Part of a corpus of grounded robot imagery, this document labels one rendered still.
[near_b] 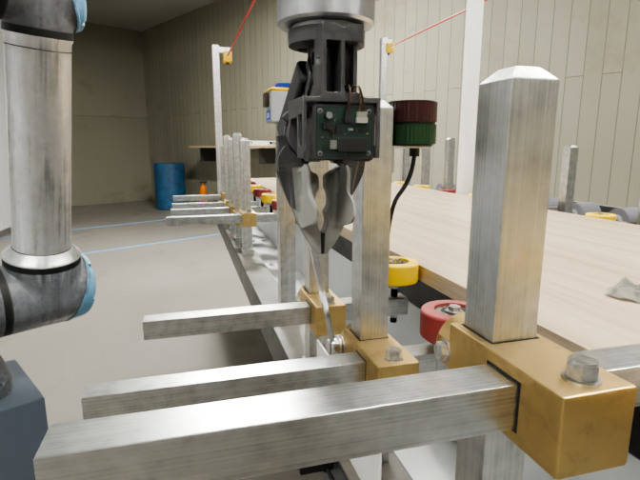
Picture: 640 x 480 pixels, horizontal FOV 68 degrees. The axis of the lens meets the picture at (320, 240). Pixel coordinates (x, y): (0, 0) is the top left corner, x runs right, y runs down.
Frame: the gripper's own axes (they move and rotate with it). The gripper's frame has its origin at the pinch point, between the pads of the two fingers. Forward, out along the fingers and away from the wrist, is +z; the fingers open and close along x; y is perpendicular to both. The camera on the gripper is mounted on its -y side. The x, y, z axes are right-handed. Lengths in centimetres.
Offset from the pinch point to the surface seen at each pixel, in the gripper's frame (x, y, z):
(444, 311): 16.2, -1.8, 10.1
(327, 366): 0.9, -0.1, 14.4
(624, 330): 32.6, 8.4, 10.4
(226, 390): -10.3, 0.1, 15.7
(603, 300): 39.2, -0.8, 10.4
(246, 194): 8, -129, 8
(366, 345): 6.3, -2.1, 13.4
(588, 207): 157, -123, 17
